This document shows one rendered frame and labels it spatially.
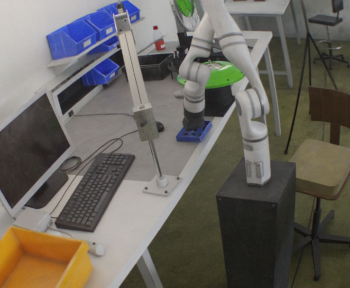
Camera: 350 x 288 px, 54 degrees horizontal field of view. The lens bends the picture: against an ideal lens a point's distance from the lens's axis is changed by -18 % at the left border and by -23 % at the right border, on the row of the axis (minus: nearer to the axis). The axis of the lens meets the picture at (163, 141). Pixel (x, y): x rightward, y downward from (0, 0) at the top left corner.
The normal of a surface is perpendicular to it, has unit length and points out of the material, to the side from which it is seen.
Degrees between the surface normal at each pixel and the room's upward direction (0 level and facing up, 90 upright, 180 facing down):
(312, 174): 0
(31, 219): 0
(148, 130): 90
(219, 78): 23
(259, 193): 0
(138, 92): 47
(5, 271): 86
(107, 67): 87
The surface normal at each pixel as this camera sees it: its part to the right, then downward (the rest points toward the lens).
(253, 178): -0.51, 0.51
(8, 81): 0.89, 0.03
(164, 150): -0.22, -0.86
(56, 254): -0.30, 0.44
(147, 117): 0.12, 0.44
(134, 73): -0.05, -0.25
